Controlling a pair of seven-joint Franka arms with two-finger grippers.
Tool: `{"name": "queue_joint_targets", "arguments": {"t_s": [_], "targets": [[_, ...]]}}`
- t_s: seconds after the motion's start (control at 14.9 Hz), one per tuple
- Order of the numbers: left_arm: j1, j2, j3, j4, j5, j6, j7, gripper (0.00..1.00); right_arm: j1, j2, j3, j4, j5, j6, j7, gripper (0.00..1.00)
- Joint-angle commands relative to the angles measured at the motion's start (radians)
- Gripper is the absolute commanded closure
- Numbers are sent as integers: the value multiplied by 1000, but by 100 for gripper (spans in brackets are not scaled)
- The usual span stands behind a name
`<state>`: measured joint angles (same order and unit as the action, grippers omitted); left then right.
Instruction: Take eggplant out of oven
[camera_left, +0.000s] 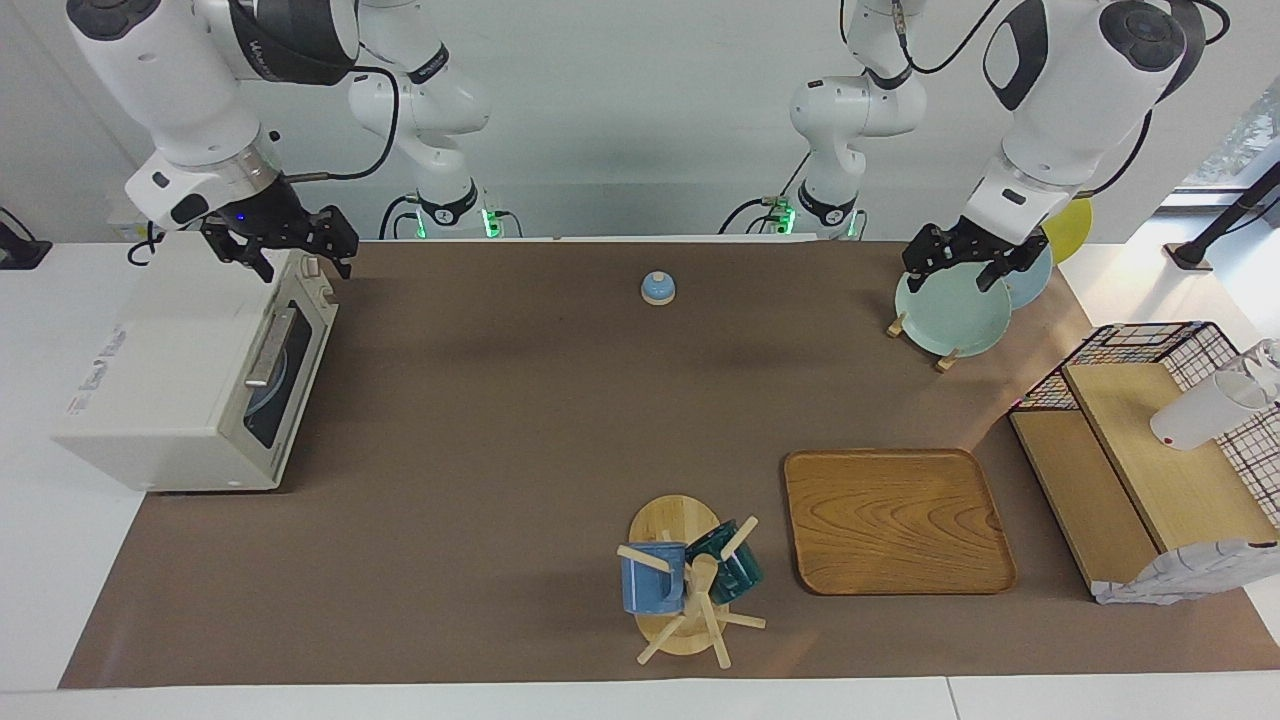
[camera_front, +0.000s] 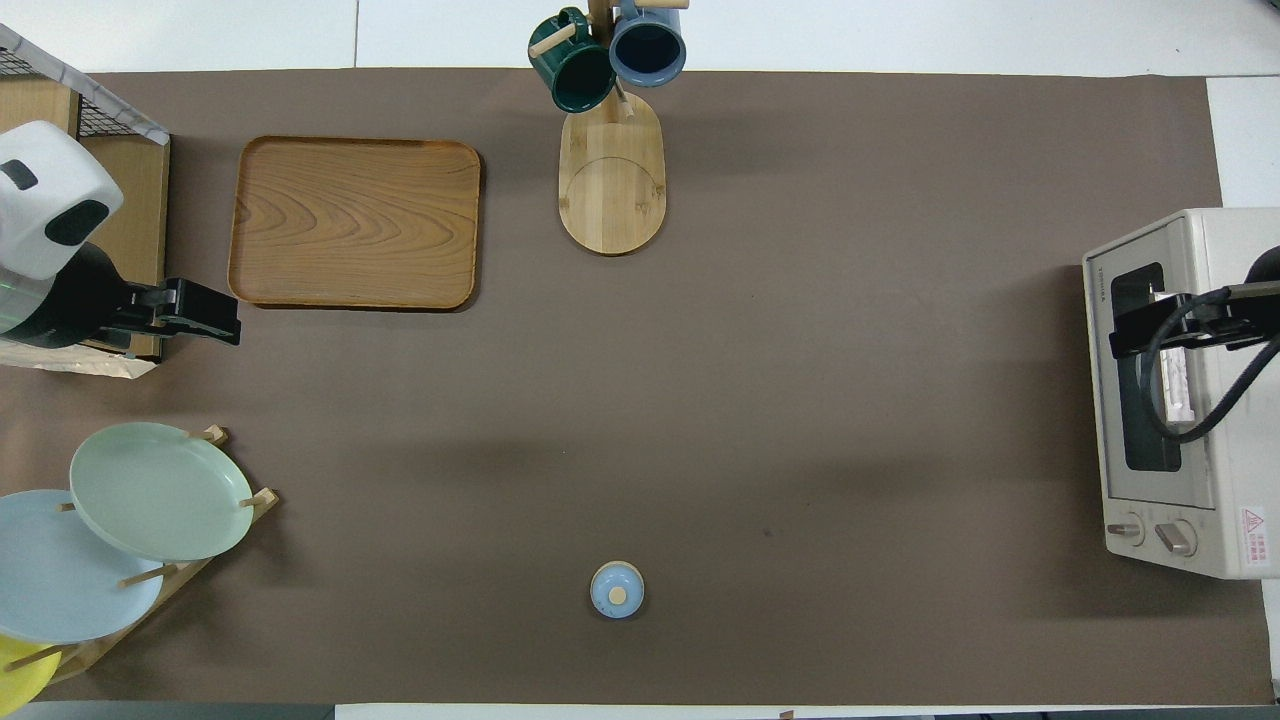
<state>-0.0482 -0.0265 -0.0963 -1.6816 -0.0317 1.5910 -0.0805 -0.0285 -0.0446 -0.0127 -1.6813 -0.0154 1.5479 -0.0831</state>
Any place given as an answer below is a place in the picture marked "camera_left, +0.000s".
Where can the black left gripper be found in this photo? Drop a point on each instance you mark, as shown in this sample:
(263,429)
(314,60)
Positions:
(975,245)

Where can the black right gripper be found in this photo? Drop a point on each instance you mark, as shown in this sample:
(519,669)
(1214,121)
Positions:
(275,225)

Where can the glass oven door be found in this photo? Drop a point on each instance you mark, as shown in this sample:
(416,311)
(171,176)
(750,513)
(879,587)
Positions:
(300,390)

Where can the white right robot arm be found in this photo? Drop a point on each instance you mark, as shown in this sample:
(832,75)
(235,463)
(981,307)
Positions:
(180,90)

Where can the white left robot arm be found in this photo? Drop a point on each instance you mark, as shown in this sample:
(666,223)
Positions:
(1060,110)

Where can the white toaster oven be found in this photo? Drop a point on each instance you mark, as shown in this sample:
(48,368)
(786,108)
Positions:
(160,380)

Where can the pale green plate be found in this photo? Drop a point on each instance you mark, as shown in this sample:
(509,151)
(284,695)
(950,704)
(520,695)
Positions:
(950,315)

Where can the racked light blue plate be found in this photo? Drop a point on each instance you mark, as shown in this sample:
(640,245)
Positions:
(1032,285)

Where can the wooden plate rack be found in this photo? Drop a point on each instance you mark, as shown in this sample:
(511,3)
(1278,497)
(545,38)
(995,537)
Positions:
(946,362)

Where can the yellow plate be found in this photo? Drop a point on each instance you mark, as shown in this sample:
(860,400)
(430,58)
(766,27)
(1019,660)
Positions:
(1072,228)

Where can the wooden serving tray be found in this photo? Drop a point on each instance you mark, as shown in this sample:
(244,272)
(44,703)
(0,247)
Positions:
(895,520)

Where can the brown table mat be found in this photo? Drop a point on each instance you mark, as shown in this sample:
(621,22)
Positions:
(500,450)

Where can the black desk clamp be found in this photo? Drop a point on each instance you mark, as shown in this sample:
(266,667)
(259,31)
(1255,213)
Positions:
(22,255)

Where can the white paper cup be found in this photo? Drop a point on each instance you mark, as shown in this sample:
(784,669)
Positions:
(1200,415)

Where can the wooden stepped shelf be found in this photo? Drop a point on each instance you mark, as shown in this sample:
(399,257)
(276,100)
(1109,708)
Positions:
(1170,470)

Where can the grey framed window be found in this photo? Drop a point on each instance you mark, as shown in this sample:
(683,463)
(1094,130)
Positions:
(1245,140)

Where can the clear glass cup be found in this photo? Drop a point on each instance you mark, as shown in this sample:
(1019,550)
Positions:
(1265,365)

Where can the dark green mug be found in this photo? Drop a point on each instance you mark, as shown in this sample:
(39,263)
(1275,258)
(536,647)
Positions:
(738,575)

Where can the wooden mug tree stand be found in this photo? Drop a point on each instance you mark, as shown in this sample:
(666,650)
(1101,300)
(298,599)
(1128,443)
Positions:
(670,520)

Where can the grey marbled cloth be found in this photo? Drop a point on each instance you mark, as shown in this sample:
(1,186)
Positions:
(1180,578)

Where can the blue mug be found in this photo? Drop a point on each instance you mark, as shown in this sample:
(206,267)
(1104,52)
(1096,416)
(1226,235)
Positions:
(650,590)

